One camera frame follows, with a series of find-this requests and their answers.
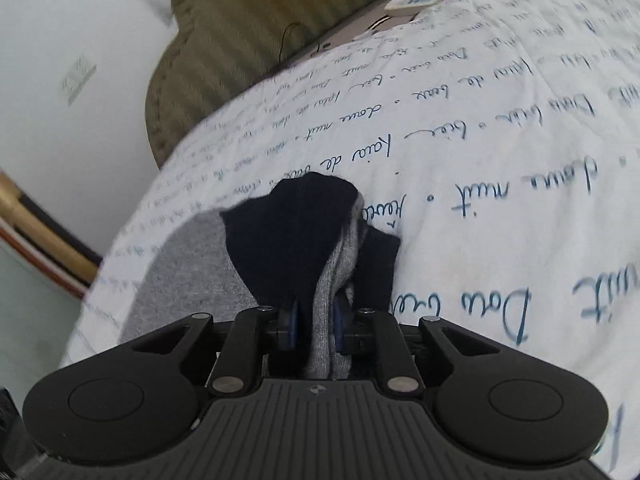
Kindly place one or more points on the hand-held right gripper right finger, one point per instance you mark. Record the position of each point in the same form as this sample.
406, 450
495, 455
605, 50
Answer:
340, 330

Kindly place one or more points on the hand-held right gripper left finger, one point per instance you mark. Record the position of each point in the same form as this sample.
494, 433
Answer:
293, 327

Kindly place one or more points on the grey sweater with navy sleeves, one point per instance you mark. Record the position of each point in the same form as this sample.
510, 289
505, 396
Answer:
280, 240

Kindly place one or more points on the white printed bed sheet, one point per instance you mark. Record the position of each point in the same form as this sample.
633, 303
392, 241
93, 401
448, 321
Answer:
500, 185

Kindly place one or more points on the gold and black tube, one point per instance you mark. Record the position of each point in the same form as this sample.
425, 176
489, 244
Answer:
45, 240

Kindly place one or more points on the olive padded headboard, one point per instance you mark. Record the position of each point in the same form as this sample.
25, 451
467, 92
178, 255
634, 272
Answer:
240, 25

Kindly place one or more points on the white power strip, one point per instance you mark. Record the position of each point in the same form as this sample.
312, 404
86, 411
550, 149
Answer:
412, 4

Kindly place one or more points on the white wall socket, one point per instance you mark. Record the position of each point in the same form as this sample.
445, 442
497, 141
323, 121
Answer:
78, 80

